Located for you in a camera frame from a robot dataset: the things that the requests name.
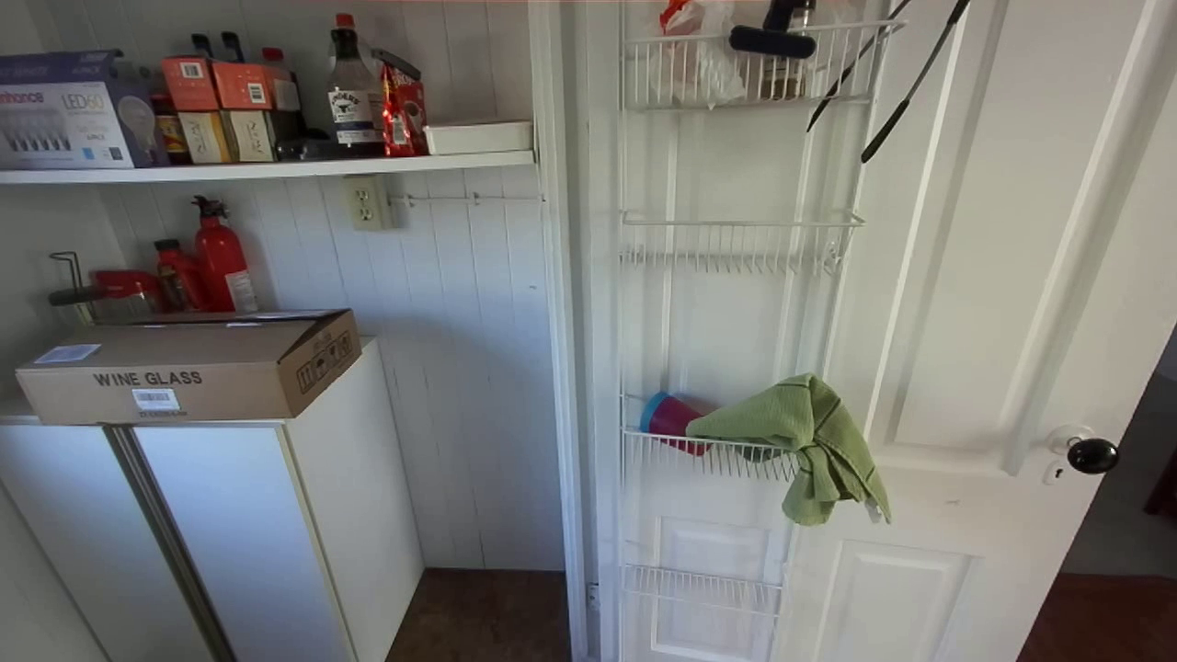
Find red tin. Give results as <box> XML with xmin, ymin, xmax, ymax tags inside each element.
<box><xmin>88</xmin><ymin>267</ymin><xmax>160</xmax><ymax>305</ymax></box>

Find black tongs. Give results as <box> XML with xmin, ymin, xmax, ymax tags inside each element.
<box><xmin>803</xmin><ymin>0</ymin><xmax>973</xmax><ymax>167</ymax></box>

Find black door knob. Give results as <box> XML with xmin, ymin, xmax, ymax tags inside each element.
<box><xmin>1064</xmin><ymin>435</ymin><xmax>1122</xmax><ymax>477</ymax></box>

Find red snack bag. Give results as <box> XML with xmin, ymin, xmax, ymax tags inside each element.
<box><xmin>372</xmin><ymin>48</ymin><xmax>429</xmax><ymax>159</ymax></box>

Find white cabinet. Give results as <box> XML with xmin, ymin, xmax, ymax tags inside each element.
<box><xmin>0</xmin><ymin>341</ymin><xmax>425</xmax><ymax>662</ymax></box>

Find clear liquor bottle red cap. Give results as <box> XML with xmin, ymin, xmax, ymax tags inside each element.
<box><xmin>325</xmin><ymin>11</ymin><xmax>387</xmax><ymax>161</ymax></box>

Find black brush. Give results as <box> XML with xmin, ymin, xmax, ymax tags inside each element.
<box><xmin>728</xmin><ymin>0</ymin><xmax>820</xmax><ymax>61</ymax></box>

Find white panel door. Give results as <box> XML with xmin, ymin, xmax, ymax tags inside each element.
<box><xmin>572</xmin><ymin>0</ymin><xmax>1177</xmax><ymax>662</ymax></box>

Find white wire door rack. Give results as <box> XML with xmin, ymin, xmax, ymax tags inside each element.
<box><xmin>609</xmin><ymin>0</ymin><xmax>903</xmax><ymax>662</ymax></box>

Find metal hand tool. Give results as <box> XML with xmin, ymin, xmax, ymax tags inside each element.
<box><xmin>45</xmin><ymin>248</ymin><xmax>97</xmax><ymax>329</ymax></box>

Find cardboard wine glass box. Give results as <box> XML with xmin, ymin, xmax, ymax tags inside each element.
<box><xmin>10</xmin><ymin>309</ymin><xmax>364</xmax><ymax>425</ymax></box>

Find pink plastic cup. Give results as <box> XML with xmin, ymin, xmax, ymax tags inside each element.
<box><xmin>647</xmin><ymin>392</ymin><xmax>712</xmax><ymax>459</ymax></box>

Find orange and tan carton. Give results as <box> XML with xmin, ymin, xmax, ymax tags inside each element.
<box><xmin>157</xmin><ymin>29</ymin><xmax>236</xmax><ymax>169</ymax></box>
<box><xmin>211</xmin><ymin>29</ymin><xmax>280</xmax><ymax>167</ymax></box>

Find dark bottle red cap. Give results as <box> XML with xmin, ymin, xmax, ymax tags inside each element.
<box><xmin>256</xmin><ymin>45</ymin><xmax>310</xmax><ymax>161</ymax></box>

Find wall power outlet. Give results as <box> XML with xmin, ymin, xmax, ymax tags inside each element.
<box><xmin>347</xmin><ymin>175</ymin><xmax>398</xmax><ymax>237</ymax></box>

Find grey glassware box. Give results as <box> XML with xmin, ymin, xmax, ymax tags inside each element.
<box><xmin>0</xmin><ymin>48</ymin><xmax>157</xmax><ymax>172</ymax></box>

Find green cloth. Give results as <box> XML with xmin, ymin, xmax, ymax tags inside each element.
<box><xmin>679</xmin><ymin>372</ymin><xmax>893</xmax><ymax>530</ymax></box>

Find red fire extinguisher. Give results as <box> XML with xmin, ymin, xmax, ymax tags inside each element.
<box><xmin>190</xmin><ymin>194</ymin><xmax>256</xmax><ymax>316</ymax></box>

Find small red bottle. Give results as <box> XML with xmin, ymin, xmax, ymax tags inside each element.
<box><xmin>152</xmin><ymin>237</ymin><xmax>201</xmax><ymax>314</ymax></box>

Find blue plastic cup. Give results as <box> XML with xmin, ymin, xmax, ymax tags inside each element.
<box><xmin>635</xmin><ymin>389</ymin><xmax>673</xmax><ymax>439</ymax></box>

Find red and white bottle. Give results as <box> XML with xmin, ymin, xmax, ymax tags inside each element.
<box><xmin>652</xmin><ymin>0</ymin><xmax>717</xmax><ymax>104</ymax></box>

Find white flat tray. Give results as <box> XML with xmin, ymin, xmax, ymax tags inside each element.
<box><xmin>420</xmin><ymin>119</ymin><xmax>534</xmax><ymax>159</ymax></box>

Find white wall shelf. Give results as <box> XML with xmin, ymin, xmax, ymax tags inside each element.
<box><xmin>0</xmin><ymin>146</ymin><xmax>539</xmax><ymax>193</ymax></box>

